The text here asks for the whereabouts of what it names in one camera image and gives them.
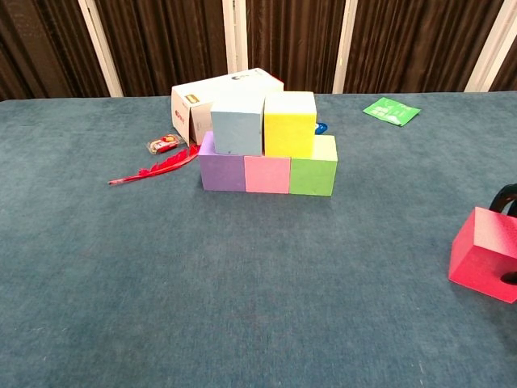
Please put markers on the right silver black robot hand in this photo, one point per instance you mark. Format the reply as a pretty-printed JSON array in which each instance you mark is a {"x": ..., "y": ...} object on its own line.
[{"x": 503, "y": 198}]

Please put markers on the red foam cube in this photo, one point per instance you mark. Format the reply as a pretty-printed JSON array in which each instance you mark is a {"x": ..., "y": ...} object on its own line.
[{"x": 480, "y": 258}]

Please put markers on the green foam cube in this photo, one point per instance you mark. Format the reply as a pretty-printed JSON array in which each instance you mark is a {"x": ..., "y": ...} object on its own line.
[{"x": 313, "y": 178}]

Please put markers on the yellow foam cube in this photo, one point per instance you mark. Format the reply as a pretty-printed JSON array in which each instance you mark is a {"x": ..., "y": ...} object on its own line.
[{"x": 288, "y": 129}]

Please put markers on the light blue foam cube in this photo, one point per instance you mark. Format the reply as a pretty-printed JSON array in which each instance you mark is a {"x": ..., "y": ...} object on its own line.
[{"x": 238, "y": 133}]

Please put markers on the purple foam cube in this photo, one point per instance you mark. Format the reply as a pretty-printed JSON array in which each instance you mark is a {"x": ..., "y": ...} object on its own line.
[{"x": 222, "y": 174}]

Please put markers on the green sachet packet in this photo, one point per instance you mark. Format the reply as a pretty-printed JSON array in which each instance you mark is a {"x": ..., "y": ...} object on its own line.
[{"x": 392, "y": 111}]

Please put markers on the blue cookie packet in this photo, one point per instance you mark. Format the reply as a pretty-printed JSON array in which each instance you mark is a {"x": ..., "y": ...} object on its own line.
[{"x": 320, "y": 128}]

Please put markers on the pink foam cube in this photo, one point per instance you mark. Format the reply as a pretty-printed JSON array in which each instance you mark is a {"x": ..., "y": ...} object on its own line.
[{"x": 267, "y": 175}]

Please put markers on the white cardboard carton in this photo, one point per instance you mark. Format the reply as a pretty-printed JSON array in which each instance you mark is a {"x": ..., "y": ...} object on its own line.
[{"x": 190, "y": 109}]

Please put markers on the red feather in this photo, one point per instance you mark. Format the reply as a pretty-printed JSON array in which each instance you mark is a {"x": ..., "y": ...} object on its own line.
[{"x": 165, "y": 165}]

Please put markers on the small red candy packet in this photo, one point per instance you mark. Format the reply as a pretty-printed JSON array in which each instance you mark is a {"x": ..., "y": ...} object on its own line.
[{"x": 163, "y": 143}]

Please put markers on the teal table cloth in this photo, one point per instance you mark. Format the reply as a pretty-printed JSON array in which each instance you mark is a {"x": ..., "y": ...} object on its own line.
[{"x": 161, "y": 323}]

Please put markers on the dark brown curtain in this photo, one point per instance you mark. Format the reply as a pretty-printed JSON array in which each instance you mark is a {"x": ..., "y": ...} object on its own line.
[{"x": 169, "y": 40}]

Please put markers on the white frame pole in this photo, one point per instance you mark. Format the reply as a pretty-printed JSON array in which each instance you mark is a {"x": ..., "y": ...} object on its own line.
[
  {"x": 344, "y": 48},
  {"x": 490, "y": 48},
  {"x": 101, "y": 48},
  {"x": 234, "y": 36}
]

